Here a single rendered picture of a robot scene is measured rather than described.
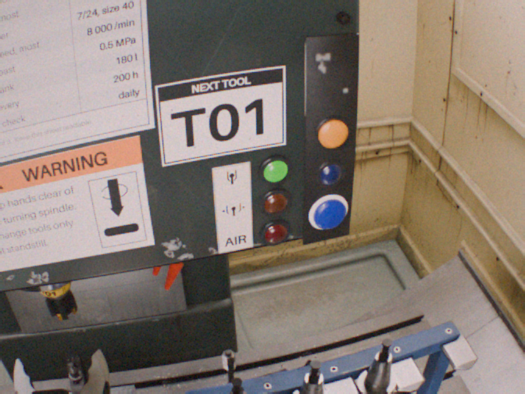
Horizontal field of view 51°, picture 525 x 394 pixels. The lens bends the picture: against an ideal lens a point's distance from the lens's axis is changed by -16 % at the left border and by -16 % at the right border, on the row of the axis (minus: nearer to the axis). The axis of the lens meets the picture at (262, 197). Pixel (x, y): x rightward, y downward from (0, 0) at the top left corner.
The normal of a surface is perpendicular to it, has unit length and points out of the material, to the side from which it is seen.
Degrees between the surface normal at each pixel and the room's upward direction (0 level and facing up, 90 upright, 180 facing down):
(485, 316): 24
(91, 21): 90
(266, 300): 0
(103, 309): 90
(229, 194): 90
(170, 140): 90
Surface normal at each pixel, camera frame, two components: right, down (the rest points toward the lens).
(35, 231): 0.29, 0.56
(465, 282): -0.41, -0.66
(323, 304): -0.02, -0.80
